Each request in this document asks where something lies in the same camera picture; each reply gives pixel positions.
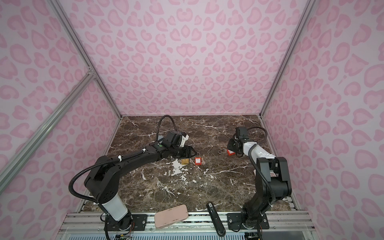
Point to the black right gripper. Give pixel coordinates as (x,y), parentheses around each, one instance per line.
(229,145)

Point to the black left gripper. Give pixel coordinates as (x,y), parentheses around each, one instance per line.
(188,152)

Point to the red key fob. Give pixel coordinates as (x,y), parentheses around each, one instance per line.
(228,152)
(199,161)

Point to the brass padlock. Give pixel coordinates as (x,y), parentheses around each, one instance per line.
(185,161)

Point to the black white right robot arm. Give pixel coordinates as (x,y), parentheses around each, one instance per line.
(272,178)

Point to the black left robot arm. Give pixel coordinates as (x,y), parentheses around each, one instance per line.
(104,178)

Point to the pink smartphone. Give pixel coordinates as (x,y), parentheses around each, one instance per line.
(171,216)

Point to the black handheld device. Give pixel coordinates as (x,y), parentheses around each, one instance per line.
(219,227)

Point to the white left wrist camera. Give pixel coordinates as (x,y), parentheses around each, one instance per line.
(184,138)

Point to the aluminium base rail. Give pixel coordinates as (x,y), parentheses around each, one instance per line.
(295,225)

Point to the diagonal aluminium frame bar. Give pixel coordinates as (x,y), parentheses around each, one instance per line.
(19,160)

